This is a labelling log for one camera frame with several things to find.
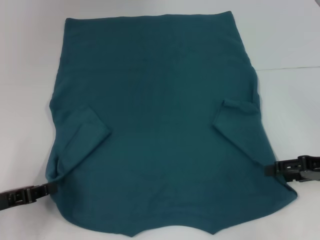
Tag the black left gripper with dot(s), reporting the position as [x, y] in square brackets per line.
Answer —
[3, 200]

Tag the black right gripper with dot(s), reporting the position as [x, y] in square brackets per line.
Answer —
[312, 170]

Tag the blue teal shirt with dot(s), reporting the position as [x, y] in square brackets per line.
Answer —
[160, 112]

